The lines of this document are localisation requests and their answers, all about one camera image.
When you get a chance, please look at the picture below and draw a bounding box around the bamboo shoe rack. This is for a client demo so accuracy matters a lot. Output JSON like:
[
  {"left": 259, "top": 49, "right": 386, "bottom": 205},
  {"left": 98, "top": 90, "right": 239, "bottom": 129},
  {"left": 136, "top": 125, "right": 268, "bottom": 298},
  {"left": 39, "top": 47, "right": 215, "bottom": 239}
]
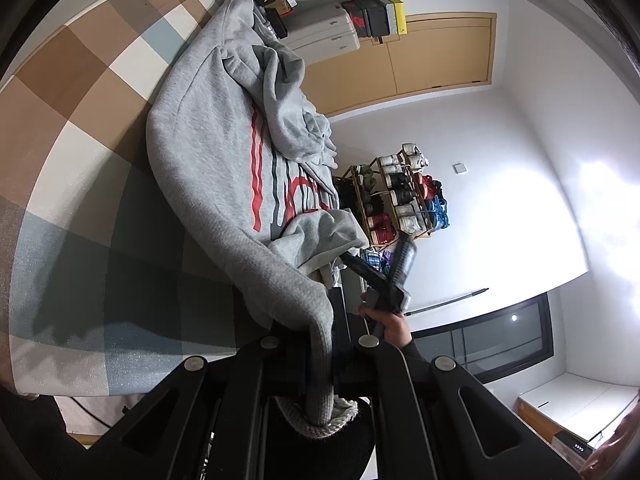
[{"left": 332, "top": 142, "right": 436, "bottom": 251}]

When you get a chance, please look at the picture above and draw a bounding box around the grey printed hoodie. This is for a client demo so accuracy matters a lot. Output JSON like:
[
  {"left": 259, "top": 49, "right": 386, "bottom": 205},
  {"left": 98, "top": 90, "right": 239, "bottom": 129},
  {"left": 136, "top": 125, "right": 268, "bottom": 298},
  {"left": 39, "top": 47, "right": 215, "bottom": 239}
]
[{"left": 145, "top": 0, "right": 368, "bottom": 441}]

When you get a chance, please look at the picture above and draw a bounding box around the black device with lights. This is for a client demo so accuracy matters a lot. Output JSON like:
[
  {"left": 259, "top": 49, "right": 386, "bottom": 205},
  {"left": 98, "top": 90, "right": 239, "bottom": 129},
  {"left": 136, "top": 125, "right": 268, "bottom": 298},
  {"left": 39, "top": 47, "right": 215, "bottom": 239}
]
[{"left": 552, "top": 432, "right": 598, "bottom": 461}]

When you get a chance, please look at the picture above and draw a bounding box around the black rod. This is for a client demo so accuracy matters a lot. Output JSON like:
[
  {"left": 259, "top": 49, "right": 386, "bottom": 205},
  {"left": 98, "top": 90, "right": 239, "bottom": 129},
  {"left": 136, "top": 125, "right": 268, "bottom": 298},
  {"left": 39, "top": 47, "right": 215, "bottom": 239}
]
[{"left": 404, "top": 287, "right": 490, "bottom": 317}]

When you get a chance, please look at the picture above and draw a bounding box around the white suitcase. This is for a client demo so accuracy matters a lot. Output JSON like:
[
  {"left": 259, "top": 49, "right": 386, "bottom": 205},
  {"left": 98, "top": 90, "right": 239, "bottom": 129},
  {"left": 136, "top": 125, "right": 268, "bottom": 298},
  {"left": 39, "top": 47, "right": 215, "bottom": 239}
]
[{"left": 287, "top": 2, "right": 361, "bottom": 53}]

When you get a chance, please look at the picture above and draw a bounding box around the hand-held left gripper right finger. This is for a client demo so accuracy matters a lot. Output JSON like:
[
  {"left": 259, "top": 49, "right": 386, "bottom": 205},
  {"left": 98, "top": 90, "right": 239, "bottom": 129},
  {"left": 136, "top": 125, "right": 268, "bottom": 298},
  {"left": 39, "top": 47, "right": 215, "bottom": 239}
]
[{"left": 327, "top": 287, "right": 583, "bottom": 480}]

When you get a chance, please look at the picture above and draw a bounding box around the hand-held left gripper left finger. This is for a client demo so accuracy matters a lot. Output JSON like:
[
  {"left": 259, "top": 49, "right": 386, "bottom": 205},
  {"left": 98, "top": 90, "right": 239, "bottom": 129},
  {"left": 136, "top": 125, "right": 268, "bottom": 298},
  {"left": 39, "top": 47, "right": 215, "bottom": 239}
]
[{"left": 85, "top": 332, "right": 313, "bottom": 480}]

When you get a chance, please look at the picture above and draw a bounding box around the person's right hand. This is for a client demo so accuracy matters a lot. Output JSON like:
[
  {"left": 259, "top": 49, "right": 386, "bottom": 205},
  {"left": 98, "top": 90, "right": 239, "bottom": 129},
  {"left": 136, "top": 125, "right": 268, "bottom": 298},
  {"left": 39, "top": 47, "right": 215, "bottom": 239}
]
[{"left": 359, "top": 305, "right": 413, "bottom": 348}]

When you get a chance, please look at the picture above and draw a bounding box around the shoe rack with shoes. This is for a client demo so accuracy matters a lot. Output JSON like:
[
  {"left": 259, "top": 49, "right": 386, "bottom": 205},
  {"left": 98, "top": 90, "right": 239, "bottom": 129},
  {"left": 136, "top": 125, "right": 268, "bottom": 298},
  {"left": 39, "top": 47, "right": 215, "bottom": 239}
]
[{"left": 335, "top": 142, "right": 451, "bottom": 248}]

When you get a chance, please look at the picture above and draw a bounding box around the person's right forearm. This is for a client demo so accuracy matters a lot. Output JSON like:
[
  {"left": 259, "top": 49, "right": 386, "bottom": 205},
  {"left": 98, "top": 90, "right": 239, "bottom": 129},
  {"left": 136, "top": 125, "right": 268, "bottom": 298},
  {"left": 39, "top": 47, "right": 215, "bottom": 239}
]
[{"left": 397, "top": 335, "right": 433, "bottom": 363}]

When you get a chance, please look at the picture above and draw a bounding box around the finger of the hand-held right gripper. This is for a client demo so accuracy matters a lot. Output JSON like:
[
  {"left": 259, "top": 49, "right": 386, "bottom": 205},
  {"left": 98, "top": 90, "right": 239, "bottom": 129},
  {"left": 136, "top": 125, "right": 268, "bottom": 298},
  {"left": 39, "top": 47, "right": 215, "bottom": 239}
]
[{"left": 340, "top": 252, "right": 396, "bottom": 291}]

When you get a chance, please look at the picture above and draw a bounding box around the yellow lid shoe box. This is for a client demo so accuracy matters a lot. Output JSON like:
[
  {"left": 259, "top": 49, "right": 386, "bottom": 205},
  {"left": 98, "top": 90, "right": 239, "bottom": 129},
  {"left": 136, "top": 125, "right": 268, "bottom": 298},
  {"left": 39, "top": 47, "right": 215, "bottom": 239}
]
[{"left": 377, "top": 0, "right": 407, "bottom": 36}]

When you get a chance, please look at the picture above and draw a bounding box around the white table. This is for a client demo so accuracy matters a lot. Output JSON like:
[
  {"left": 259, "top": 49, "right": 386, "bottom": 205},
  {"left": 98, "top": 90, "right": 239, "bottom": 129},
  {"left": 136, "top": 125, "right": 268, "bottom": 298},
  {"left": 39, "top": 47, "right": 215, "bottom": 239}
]
[{"left": 515, "top": 372, "right": 640, "bottom": 446}]

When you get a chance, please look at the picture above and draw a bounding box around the dark window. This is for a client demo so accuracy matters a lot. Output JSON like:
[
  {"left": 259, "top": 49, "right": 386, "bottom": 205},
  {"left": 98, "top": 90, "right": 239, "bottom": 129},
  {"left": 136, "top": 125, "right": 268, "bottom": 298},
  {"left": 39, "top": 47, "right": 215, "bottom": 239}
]
[{"left": 410, "top": 292, "right": 556, "bottom": 386}]

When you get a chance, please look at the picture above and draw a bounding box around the checkered bed sheet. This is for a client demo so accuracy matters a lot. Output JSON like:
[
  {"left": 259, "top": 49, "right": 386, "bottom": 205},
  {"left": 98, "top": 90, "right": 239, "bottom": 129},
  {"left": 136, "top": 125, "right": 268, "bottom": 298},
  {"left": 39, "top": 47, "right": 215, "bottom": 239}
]
[{"left": 0, "top": 0, "right": 331, "bottom": 396}]

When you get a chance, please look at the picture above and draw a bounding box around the blue white plaid shirt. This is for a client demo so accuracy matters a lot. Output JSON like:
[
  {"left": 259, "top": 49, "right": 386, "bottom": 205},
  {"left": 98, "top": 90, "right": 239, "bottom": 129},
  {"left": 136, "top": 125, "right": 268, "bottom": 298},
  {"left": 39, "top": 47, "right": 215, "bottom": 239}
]
[{"left": 360, "top": 247, "right": 396, "bottom": 273}]

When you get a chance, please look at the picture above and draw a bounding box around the wooden door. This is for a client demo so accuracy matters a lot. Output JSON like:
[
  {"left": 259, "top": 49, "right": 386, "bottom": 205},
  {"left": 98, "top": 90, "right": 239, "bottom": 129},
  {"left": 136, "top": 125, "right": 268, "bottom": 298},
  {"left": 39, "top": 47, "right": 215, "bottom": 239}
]
[{"left": 300, "top": 12, "right": 498, "bottom": 118}]

